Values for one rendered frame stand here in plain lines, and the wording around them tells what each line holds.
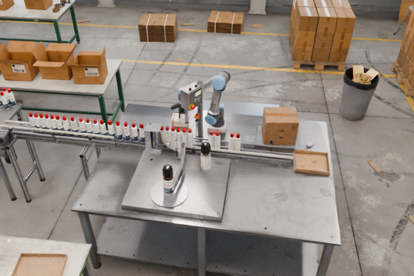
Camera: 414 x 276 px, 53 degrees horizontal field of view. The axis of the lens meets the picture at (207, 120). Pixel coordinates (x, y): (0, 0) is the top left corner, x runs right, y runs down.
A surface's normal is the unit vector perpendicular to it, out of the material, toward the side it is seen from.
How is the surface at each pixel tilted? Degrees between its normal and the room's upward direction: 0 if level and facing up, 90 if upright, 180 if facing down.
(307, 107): 0
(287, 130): 90
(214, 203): 0
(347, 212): 0
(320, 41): 90
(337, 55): 90
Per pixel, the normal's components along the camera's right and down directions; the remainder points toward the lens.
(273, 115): 0.00, -0.79
